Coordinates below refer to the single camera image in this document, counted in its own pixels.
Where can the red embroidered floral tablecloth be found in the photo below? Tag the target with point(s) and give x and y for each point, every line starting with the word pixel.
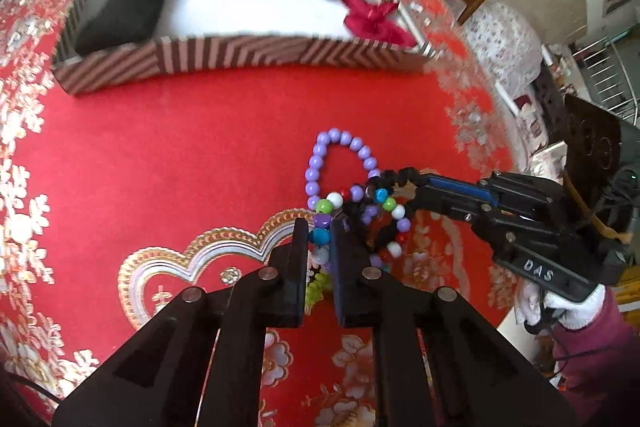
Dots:
pixel 150 157

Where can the red satin scrunchie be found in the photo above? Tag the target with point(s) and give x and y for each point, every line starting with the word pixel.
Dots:
pixel 370 19

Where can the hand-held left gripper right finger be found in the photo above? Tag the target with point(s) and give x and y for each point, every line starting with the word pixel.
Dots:
pixel 342 267

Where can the white floral fabric cover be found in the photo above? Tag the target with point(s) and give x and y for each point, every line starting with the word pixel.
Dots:
pixel 505 47

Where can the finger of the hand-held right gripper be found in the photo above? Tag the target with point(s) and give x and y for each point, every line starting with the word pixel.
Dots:
pixel 460 189
pixel 445 204

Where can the striped cardboard box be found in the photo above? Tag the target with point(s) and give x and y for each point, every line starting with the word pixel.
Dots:
pixel 200 57

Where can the person's right hand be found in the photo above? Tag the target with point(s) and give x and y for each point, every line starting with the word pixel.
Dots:
pixel 575 314

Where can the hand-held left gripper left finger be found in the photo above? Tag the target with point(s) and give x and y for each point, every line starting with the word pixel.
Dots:
pixel 297 267

